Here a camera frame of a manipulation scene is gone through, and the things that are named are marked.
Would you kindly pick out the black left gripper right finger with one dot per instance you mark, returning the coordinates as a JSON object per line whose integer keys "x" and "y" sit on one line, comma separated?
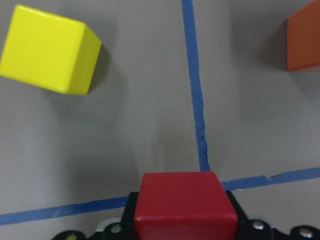
{"x": 242, "y": 217}

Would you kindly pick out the orange wooden block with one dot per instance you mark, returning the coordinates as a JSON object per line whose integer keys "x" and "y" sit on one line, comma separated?
{"x": 303, "y": 39}

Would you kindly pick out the yellow wooden block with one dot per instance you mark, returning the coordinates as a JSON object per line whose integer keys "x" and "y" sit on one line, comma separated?
{"x": 50, "y": 51}

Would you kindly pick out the red wooden block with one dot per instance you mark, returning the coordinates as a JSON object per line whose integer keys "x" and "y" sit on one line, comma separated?
{"x": 184, "y": 206}

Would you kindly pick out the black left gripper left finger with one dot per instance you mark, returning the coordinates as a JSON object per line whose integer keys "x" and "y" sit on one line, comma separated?
{"x": 128, "y": 216}

